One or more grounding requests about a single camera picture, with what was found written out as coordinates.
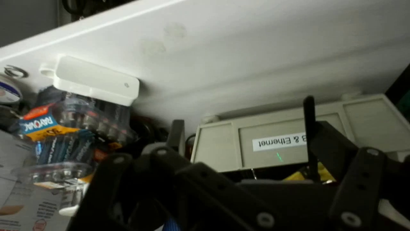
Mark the white printed package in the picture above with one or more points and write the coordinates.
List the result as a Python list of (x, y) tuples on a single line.
[(21, 201)]

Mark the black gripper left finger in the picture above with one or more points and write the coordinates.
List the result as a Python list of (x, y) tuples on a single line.
[(149, 193)]

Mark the clear battery blister pack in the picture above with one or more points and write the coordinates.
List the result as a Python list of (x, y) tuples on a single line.
[(65, 124)]

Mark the white rectangular plastic block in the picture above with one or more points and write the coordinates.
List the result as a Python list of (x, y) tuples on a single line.
[(92, 79)]

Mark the white blue round container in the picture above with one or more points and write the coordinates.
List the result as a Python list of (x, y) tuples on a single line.
[(8, 90)]

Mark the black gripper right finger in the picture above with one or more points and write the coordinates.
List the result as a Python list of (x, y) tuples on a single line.
[(367, 193)]

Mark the white bin label sticker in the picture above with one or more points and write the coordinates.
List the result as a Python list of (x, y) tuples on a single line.
[(280, 142)]

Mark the grey metal shelf unit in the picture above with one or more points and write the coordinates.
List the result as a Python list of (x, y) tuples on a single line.
[(257, 56)]

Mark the clear tape roll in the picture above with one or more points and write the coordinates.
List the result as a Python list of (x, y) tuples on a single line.
[(56, 174)]

